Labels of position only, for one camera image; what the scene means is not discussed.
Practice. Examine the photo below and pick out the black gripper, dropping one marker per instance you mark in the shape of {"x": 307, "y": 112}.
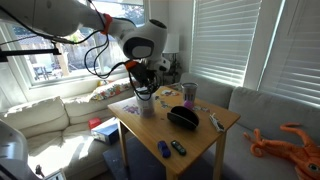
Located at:
{"x": 144, "y": 76}

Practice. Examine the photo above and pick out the clear plastic cup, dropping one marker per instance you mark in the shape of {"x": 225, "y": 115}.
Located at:
{"x": 145, "y": 101}

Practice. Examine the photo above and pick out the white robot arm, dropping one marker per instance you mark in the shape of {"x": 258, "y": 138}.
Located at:
{"x": 56, "y": 19}

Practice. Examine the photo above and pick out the metal tumbler cup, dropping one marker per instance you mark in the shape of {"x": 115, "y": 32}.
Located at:
{"x": 189, "y": 91}

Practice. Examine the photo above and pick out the white table lamp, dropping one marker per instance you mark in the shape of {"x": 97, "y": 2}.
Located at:
{"x": 171, "y": 50}

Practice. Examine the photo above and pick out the floral cushion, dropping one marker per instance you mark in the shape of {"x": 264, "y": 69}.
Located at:
{"x": 111, "y": 89}

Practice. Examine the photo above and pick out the purple small object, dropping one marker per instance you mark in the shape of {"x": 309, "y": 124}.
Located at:
{"x": 188, "y": 104}

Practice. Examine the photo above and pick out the black oval holder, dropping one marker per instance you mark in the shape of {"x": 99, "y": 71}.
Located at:
{"x": 183, "y": 117}

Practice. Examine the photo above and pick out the wooden side table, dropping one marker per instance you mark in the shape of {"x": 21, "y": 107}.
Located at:
{"x": 149, "y": 131}

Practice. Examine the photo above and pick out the blue white box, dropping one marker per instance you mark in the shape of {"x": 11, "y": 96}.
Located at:
{"x": 107, "y": 132}

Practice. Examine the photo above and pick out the blue toy car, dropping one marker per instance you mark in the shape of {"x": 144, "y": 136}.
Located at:
{"x": 163, "y": 149}

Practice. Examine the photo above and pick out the red small box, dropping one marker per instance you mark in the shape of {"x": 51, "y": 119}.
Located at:
{"x": 94, "y": 122}

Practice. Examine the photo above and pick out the small white sachet strip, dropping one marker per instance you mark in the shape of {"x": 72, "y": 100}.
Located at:
{"x": 219, "y": 127}

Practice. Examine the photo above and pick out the dark rug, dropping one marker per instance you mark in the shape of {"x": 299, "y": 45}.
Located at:
{"x": 143, "y": 165}

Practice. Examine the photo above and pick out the cream sofa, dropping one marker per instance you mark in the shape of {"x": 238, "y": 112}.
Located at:
{"x": 58, "y": 135}

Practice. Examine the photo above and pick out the grey sofa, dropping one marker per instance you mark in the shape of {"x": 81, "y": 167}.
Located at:
{"x": 261, "y": 110}

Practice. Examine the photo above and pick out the orange plush octopus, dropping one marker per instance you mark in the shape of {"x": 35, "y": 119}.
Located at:
{"x": 306, "y": 157}

